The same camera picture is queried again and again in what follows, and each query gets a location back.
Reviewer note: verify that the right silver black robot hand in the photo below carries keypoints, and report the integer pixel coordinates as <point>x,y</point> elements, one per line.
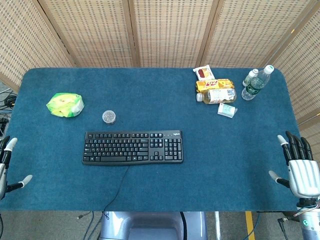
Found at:
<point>303,172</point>

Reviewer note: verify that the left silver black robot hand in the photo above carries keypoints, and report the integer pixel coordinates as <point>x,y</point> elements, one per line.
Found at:
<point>3,160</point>

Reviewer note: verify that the silver robot base body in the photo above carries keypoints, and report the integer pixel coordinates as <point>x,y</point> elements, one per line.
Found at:
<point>153,226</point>

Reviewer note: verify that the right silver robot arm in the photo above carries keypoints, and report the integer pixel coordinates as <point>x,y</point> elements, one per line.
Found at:
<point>309,217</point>

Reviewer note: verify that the black computer keyboard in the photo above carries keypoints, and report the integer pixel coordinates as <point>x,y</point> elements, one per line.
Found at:
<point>132,147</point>

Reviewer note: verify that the yellow floor tape strip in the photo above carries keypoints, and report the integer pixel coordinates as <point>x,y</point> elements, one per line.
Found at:
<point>250,225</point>

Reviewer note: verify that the green tissue pack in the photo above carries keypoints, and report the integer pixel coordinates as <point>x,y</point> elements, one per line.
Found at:
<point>65,104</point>

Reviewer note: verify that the small white green packet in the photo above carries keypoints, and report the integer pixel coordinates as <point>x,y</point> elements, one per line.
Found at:
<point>226,109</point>

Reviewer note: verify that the large clear water bottle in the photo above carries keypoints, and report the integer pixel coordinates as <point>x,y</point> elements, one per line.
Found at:
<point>256,85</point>

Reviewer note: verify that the small clear water bottle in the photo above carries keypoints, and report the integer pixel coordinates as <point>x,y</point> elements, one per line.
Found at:
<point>249,76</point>

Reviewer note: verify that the small clear round jar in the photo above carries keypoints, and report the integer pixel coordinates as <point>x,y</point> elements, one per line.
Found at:
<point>109,117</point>

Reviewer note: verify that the yellow tea drink bottle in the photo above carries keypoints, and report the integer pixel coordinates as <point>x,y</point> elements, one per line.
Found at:
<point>218,96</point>

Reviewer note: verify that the yellow biscuit package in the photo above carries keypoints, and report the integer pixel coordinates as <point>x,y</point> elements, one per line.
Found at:
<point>214,85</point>

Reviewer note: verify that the white red snack packet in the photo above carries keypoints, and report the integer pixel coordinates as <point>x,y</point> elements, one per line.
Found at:
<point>204,72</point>

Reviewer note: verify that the blue table mat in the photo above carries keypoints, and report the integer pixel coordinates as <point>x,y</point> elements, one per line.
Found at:
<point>155,175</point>

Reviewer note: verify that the woven bamboo folding screen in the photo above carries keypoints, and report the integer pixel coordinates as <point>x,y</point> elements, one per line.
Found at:
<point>160,32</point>

